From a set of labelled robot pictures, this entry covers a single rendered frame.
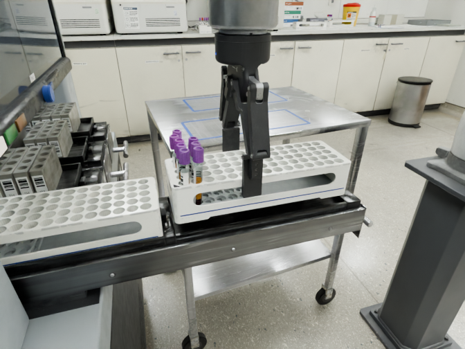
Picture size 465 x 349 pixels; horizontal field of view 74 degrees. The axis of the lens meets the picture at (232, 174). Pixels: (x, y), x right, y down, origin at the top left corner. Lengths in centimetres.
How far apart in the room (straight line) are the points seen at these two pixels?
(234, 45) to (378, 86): 336
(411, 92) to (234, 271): 282
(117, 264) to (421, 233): 92
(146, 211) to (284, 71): 272
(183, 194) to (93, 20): 236
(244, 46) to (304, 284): 126
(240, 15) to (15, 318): 46
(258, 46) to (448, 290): 100
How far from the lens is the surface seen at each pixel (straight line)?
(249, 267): 118
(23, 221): 51
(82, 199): 52
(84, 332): 51
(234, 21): 41
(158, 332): 138
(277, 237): 53
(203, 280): 114
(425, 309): 127
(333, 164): 53
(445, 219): 107
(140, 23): 273
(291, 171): 49
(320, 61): 325
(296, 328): 138
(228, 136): 53
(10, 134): 47
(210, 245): 49
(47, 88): 65
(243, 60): 42
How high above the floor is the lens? 112
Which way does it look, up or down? 29 degrees down
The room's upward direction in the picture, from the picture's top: straight up
